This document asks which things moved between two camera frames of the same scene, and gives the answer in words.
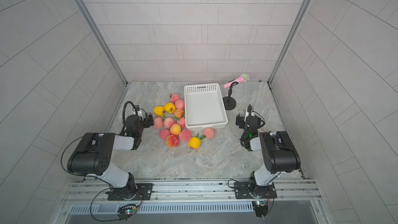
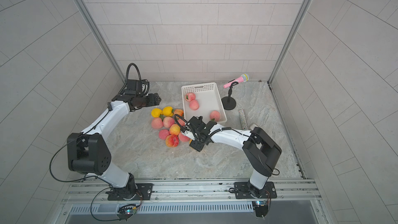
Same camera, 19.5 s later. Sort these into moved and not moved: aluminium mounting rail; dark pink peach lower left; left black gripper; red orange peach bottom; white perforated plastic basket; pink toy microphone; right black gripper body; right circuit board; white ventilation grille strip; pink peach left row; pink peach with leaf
Moved: right black gripper body; left black gripper; pink peach with leaf
Not moved: red orange peach bottom; pink toy microphone; aluminium mounting rail; dark pink peach lower left; white ventilation grille strip; pink peach left row; right circuit board; white perforated plastic basket
